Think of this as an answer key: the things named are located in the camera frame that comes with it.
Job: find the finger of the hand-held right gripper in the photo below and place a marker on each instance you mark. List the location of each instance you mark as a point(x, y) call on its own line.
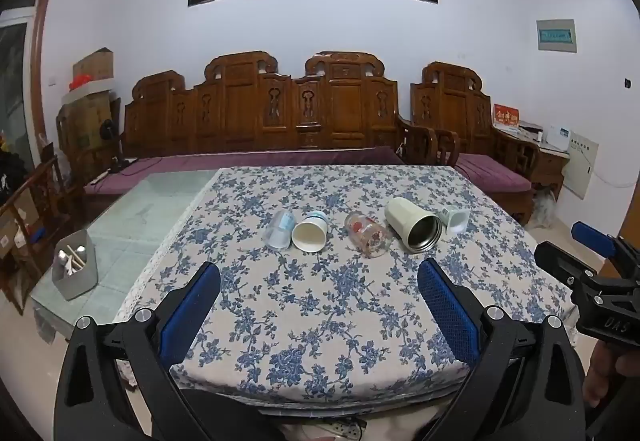
point(560, 261)
point(592, 233)

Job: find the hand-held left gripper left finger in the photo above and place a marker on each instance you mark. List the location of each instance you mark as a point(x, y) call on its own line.
point(192, 313)

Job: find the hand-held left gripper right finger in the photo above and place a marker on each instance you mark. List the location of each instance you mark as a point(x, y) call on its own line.
point(447, 313)

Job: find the small white plastic cup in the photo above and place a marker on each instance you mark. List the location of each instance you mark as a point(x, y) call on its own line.
point(456, 219)

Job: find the pale green metal cup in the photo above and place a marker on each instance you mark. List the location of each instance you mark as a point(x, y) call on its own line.
point(411, 223)

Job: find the red printed glass cup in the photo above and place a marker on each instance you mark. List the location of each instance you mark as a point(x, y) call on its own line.
point(367, 233)

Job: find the clear plastic cup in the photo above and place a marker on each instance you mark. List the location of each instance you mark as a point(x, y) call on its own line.
point(278, 232)

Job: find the white paper cup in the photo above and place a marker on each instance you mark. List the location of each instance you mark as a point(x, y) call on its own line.
point(309, 235)

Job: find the person's right hand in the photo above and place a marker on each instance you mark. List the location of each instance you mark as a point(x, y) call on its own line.
point(607, 371)

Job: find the clear plastic bag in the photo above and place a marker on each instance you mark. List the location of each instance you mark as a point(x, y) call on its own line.
point(544, 208)

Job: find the white flat panel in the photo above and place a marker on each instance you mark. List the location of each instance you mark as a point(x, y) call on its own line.
point(582, 166)

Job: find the wooden side table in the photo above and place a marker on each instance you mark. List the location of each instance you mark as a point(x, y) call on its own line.
point(547, 166)

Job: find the white router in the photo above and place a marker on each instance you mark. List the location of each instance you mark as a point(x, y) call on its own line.
point(557, 138)

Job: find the purple armchair cushion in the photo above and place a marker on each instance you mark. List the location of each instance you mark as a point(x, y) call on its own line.
point(492, 173)

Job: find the blue floral tablecloth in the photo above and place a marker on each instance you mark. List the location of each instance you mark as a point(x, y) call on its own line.
point(310, 311)

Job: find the grey utensil holder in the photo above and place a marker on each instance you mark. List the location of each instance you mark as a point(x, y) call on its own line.
point(75, 273)

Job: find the wooden chopstick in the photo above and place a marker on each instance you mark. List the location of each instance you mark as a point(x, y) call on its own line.
point(75, 255)
point(70, 263)

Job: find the red gift box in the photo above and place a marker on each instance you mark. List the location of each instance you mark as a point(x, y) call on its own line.
point(506, 115)

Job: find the white power strip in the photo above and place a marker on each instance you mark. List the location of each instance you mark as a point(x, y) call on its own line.
point(345, 431)

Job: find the purple sofa cushion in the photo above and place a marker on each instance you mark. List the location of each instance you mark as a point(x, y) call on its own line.
point(240, 161)

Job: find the carved wooden armchair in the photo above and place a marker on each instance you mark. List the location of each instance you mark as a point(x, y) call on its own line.
point(465, 121)

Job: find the wooden chair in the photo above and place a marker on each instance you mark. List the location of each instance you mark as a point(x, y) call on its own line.
point(35, 221)

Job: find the black standing fan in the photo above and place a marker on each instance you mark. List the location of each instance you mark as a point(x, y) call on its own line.
point(107, 131)

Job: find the carved wooden sofa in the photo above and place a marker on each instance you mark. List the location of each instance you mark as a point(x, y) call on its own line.
point(260, 111)

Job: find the large cardboard box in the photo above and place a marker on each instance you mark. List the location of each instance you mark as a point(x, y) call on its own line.
point(85, 126)

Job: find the red plastic item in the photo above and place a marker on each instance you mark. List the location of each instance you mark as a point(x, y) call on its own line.
point(81, 81)

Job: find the small cardboard box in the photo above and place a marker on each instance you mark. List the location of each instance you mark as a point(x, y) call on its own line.
point(94, 65)

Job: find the wall electrical panel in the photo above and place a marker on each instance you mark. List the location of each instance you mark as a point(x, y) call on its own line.
point(556, 35)

